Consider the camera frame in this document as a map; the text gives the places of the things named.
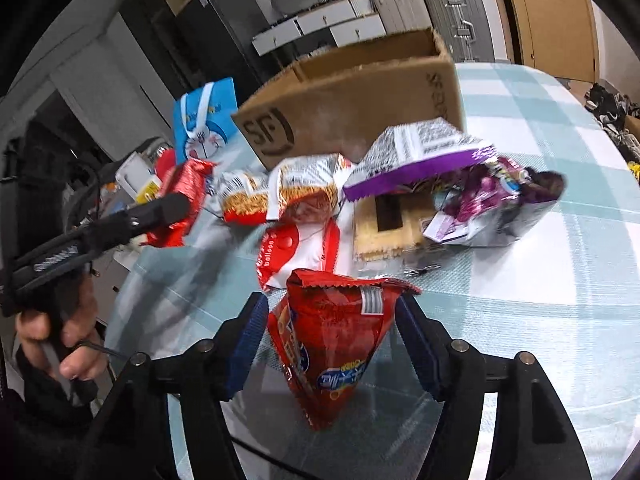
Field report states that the blue cartoon gift bag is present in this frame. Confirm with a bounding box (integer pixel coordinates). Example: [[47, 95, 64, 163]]
[[172, 77, 240, 163]]

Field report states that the black cable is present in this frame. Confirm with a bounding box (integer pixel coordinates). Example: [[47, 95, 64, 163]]
[[232, 437, 323, 480]]

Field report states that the pile of shoes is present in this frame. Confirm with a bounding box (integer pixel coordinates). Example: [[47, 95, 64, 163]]
[[585, 82, 640, 161]]

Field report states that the brown cardboard box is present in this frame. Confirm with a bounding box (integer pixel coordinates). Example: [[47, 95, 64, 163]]
[[231, 27, 467, 171]]

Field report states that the black refrigerator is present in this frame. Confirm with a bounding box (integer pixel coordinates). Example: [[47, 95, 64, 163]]
[[175, 0, 271, 106]]

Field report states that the clear cracker packet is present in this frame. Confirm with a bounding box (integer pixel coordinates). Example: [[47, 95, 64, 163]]
[[352, 192, 436, 263]]

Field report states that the purple white snack bag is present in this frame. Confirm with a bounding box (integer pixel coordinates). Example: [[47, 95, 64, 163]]
[[342, 117, 498, 201]]

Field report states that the wooden door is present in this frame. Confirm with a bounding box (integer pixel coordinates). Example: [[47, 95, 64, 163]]
[[492, 0, 598, 83]]

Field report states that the grey rice cooker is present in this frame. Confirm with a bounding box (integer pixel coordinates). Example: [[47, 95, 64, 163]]
[[131, 136, 173, 162]]

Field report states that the white kettle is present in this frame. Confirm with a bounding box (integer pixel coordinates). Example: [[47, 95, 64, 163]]
[[116, 152, 157, 196]]

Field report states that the person's left hand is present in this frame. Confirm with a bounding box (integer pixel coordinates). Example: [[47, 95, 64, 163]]
[[15, 275, 110, 382]]

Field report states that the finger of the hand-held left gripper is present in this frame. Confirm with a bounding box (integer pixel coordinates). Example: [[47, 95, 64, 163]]
[[82, 191, 192, 256]]

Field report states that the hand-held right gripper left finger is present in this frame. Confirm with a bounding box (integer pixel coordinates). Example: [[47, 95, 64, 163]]
[[75, 291, 271, 480]]

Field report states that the person's left forearm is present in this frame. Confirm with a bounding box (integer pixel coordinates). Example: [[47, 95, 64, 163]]
[[0, 350, 103, 480]]

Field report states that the red snack bag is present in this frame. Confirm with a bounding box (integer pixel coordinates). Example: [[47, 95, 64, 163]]
[[267, 268, 423, 432]]

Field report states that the white red snack packet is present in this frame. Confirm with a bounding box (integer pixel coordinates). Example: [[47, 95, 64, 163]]
[[256, 217, 342, 292]]

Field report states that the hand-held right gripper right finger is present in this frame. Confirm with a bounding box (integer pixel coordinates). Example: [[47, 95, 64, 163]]
[[395, 292, 596, 480]]

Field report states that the purple foil snack packet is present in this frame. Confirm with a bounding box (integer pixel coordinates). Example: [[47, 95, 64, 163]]
[[422, 157, 566, 248]]

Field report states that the silver suitcase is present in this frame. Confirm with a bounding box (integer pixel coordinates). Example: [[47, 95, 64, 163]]
[[422, 0, 496, 63]]

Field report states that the red plush item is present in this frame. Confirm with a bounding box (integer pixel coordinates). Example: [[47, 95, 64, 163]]
[[154, 147, 177, 181]]

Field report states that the noodle snack packet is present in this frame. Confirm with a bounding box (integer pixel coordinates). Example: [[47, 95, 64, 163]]
[[217, 170, 273, 225], [267, 152, 353, 223]]

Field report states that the white drawer desk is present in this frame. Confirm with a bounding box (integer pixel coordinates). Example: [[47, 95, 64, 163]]
[[251, 0, 388, 57]]

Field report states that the beige suitcase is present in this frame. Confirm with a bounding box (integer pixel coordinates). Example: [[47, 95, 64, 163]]
[[371, 0, 435, 36]]

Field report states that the red foil snack packet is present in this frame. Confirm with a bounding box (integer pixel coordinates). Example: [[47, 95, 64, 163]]
[[145, 157, 218, 248]]

